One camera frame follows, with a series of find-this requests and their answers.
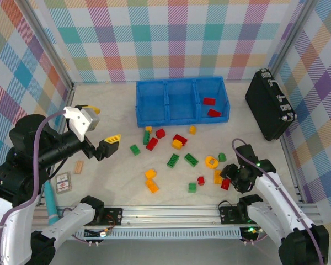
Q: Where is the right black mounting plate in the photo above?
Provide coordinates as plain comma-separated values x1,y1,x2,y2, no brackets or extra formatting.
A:
218,204,252,225

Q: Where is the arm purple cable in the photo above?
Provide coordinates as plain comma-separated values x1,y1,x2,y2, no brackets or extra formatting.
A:
0,109,70,265
231,137,325,265

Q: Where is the playing card box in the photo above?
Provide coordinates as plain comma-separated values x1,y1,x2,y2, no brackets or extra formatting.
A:
55,171,72,195

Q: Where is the slotted grey cable tray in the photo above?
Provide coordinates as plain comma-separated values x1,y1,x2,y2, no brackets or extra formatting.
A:
71,227,243,240

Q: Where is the aluminium frame corner post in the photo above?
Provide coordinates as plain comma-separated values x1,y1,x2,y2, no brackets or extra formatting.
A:
270,0,318,81
15,0,76,91

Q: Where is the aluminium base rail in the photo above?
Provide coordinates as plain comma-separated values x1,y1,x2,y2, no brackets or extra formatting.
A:
30,205,323,229

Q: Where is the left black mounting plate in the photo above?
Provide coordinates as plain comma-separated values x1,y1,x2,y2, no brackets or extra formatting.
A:
95,207,124,226

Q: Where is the blue three-compartment plastic bin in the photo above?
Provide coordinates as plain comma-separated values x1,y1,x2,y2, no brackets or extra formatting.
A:
134,76,231,128

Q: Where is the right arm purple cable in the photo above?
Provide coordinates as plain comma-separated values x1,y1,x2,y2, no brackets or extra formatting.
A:
231,137,325,265

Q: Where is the black hard carrying case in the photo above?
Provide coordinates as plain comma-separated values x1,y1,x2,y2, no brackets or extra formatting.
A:
244,68,298,142

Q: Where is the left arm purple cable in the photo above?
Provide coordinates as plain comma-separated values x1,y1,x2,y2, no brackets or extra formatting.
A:
0,109,70,265

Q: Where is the black mounting plate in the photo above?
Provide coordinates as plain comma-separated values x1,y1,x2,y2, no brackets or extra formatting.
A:
218,204,252,225
95,207,124,226

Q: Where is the teal marker pen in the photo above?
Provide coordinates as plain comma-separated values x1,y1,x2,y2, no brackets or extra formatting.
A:
45,181,58,226

